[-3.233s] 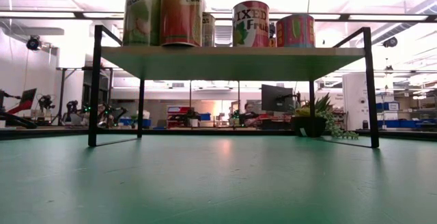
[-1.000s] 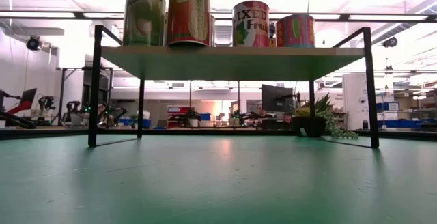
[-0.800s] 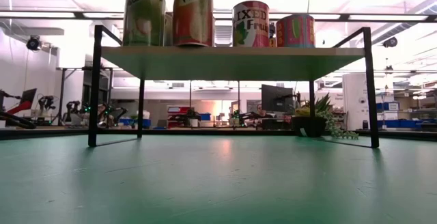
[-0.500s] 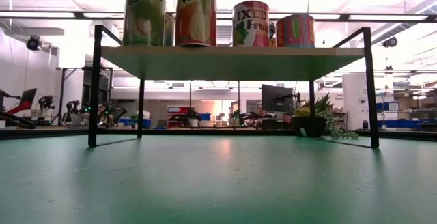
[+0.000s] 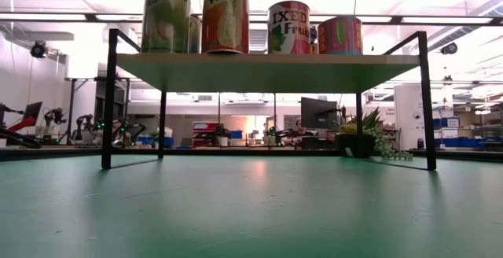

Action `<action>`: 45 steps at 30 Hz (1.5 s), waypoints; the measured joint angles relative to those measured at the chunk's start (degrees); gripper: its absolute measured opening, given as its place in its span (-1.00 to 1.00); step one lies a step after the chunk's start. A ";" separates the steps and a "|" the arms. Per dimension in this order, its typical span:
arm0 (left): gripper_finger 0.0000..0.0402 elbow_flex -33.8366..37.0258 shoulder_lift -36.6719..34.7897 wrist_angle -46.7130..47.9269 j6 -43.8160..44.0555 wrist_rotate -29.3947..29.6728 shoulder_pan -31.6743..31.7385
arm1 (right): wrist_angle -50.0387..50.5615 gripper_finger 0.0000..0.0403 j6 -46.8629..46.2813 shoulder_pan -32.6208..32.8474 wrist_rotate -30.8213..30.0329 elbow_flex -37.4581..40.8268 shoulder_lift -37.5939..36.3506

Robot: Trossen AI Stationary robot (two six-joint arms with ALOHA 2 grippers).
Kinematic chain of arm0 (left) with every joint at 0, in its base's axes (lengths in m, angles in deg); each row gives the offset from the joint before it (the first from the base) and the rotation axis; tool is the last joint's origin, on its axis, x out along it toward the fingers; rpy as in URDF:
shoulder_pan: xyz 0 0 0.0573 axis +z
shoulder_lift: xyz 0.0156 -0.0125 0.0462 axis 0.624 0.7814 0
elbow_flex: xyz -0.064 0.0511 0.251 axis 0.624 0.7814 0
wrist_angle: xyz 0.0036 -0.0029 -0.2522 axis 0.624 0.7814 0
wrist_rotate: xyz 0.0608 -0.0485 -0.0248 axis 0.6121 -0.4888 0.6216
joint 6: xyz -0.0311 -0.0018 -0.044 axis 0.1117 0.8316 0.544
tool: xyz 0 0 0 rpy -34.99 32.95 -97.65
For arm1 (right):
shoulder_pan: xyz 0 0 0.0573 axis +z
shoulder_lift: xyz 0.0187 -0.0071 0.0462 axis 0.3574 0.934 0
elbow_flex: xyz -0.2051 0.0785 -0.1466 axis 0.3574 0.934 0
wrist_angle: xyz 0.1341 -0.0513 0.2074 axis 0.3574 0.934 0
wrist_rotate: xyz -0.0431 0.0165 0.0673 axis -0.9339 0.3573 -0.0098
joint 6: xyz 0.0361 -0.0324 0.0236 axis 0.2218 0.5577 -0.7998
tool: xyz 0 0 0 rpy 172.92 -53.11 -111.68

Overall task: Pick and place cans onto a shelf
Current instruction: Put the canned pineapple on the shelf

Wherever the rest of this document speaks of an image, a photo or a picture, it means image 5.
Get mixed fruit labelled can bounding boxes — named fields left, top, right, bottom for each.
left=267, top=0, right=311, bottom=56

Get pineapple labelled can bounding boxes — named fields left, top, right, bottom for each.
left=200, top=0, right=251, bottom=55

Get cherries labelled can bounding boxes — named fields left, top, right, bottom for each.
left=189, top=16, right=204, bottom=54

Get pink and blue can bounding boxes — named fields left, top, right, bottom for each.
left=316, top=16, right=364, bottom=56

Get pears labelled can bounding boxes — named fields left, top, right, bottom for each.
left=141, top=0, right=193, bottom=54

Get wooden shelf black metal legs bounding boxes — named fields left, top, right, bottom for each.
left=101, top=28, right=438, bottom=171

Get blue storage bins shelf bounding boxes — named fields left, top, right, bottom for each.
left=431, top=116, right=503, bottom=149

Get white louvred air vent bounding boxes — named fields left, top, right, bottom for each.
left=249, top=28, right=269, bottom=53

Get black computer monitor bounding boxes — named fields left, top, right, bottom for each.
left=300, top=96, right=340, bottom=131

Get person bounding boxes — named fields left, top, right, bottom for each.
left=294, top=118, right=315, bottom=137

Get red bin rack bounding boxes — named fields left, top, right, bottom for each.
left=191, top=121, right=220, bottom=148

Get potted succulent plant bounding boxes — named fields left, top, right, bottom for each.
left=332, top=106, right=414, bottom=162

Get black round overhead lamp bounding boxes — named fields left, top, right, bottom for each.
left=439, top=42, right=459, bottom=56
left=29, top=40, right=49, bottom=59

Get dark grey background cabinet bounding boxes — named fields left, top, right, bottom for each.
left=95, top=76, right=133, bottom=146

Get black pole stand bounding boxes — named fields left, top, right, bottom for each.
left=64, top=76, right=90, bottom=146

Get green table mat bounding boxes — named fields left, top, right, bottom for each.
left=0, top=154, right=503, bottom=258

